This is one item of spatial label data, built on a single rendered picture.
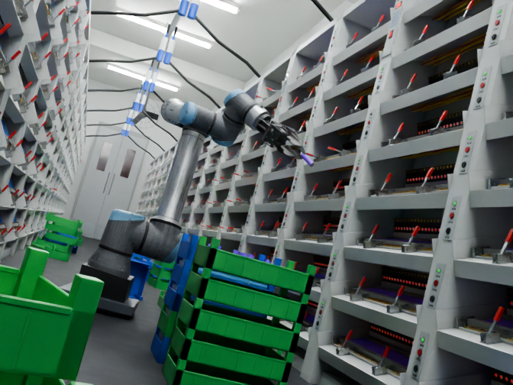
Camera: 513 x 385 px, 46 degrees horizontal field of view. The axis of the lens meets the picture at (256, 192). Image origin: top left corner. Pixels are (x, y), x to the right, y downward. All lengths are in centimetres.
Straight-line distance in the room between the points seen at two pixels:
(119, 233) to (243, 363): 118
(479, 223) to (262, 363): 69
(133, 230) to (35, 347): 220
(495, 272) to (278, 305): 55
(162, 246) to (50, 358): 223
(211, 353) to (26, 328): 117
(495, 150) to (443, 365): 59
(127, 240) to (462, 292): 150
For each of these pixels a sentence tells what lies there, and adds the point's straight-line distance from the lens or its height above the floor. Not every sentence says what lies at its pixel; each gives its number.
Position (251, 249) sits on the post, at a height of 44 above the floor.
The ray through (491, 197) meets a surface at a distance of 164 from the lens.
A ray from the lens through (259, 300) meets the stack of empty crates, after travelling 165.
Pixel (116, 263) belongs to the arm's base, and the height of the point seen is 21.
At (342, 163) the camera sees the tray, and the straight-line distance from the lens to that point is 257.
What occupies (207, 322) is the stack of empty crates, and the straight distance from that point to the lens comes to 162.
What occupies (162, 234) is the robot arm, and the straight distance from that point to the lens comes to 272.
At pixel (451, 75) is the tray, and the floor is 109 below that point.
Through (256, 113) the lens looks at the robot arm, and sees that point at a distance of 227.
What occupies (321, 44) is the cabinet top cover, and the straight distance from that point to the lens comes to 362.
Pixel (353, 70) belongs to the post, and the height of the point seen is 142.
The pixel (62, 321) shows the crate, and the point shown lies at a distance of 51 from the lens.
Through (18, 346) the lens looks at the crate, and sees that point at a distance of 50.
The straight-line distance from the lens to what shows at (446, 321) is 169.
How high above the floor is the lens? 37
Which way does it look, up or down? 6 degrees up
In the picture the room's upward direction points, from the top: 15 degrees clockwise
